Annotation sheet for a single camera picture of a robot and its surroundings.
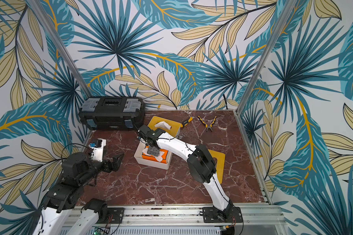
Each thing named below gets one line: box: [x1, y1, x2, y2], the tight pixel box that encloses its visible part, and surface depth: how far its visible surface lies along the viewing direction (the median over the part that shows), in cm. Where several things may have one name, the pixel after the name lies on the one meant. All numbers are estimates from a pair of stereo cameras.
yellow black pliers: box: [197, 115, 218, 132], surface depth 115 cm
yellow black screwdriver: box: [181, 116, 196, 127], surface depth 113 cm
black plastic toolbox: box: [78, 96, 147, 131], surface depth 99 cm
